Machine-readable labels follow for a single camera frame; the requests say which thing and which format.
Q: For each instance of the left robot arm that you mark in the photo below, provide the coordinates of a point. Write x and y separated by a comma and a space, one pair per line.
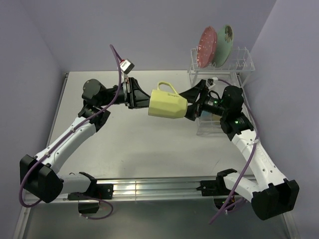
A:
40, 176

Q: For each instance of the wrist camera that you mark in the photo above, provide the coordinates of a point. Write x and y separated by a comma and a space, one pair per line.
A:
210, 83
126, 66

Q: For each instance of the blue mug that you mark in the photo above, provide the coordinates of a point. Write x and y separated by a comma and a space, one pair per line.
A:
209, 117

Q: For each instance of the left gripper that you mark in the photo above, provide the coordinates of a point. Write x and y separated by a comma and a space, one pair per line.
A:
138, 98

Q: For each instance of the white wire dish rack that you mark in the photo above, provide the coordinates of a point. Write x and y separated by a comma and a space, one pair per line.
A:
235, 71

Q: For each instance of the aluminium rail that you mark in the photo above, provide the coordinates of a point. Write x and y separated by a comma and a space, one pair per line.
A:
149, 189

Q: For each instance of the pink polka dot plate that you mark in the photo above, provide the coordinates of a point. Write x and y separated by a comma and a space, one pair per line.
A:
207, 47

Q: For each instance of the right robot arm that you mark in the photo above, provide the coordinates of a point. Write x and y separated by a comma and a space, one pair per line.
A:
278, 198

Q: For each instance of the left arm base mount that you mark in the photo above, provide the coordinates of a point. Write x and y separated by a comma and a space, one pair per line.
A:
99, 193

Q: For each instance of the yellow mug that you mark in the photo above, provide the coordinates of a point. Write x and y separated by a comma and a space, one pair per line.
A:
170, 105

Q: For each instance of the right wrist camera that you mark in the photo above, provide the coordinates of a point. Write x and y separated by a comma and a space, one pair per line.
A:
210, 83

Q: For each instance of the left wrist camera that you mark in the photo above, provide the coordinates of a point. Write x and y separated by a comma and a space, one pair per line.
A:
126, 66

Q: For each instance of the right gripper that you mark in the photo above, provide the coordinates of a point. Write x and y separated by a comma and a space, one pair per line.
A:
192, 94

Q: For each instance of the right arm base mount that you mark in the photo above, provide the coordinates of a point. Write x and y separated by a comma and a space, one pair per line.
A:
219, 192

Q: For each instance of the green floral plate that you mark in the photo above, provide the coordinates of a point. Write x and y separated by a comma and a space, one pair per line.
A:
225, 38

